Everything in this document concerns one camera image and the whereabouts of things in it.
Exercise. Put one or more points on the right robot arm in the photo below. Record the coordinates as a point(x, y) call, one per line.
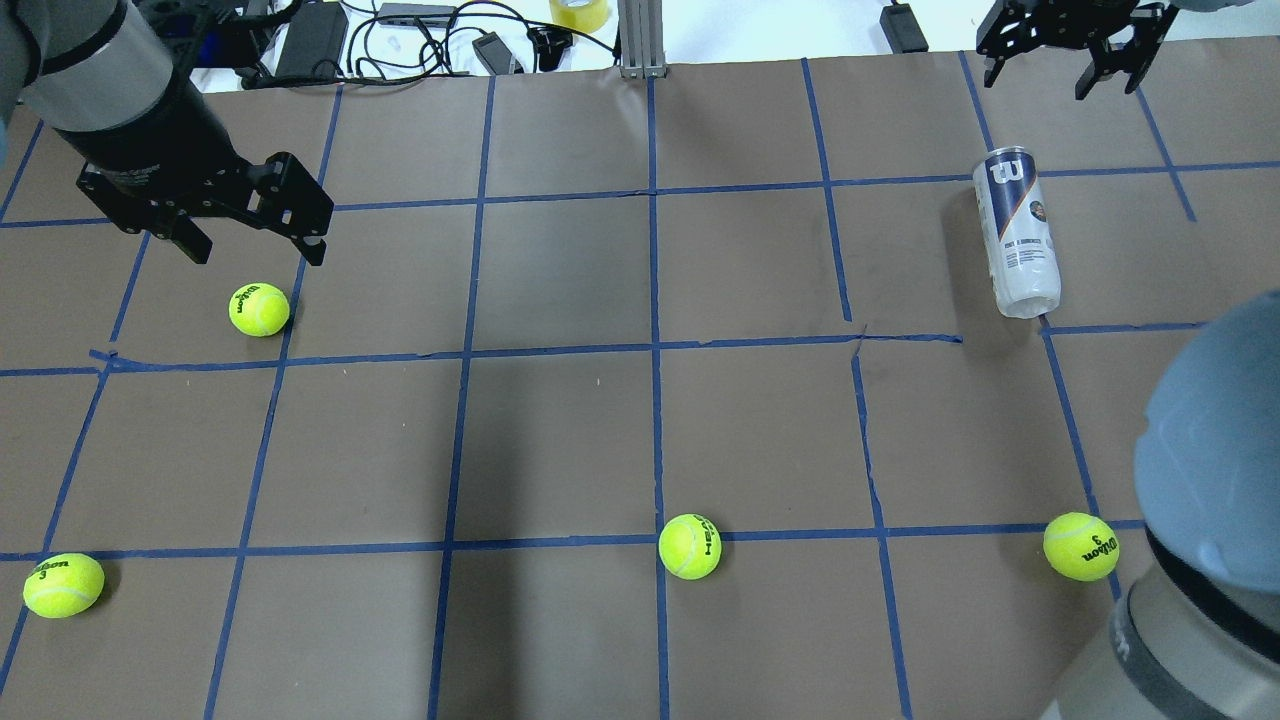
point(1195, 636)

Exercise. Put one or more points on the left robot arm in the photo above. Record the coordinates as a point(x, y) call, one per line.
point(156, 157)

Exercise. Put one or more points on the small black adapter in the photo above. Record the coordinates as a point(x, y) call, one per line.
point(901, 29)

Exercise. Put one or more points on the tennis ball near left gripper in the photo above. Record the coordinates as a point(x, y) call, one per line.
point(259, 309)

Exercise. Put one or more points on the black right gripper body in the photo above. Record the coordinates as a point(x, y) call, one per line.
point(1085, 22)

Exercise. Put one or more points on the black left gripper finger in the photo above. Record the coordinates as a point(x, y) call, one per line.
point(190, 239)
point(311, 247)

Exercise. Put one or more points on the aluminium frame post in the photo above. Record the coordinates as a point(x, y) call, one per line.
point(640, 39)

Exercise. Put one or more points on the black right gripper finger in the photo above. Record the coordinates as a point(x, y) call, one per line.
point(995, 59)
point(1132, 59)

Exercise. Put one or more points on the black power adapter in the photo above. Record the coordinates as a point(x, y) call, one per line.
point(313, 43)

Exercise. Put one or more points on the tennis ball by base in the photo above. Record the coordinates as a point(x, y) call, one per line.
point(1080, 546)
point(64, 585)

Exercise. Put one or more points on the grey usb hub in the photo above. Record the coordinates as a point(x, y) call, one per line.
point(415, 15)

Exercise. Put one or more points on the yellow tape roll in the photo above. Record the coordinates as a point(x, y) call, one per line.
point(586, 16)

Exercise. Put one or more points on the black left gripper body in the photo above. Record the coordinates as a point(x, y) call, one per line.
point(160, 135)

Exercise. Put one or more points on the middle tennis ball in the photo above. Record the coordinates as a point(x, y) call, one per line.
point(690, 546)

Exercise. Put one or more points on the tennis ball can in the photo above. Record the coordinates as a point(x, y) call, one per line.
point(1021, 255)

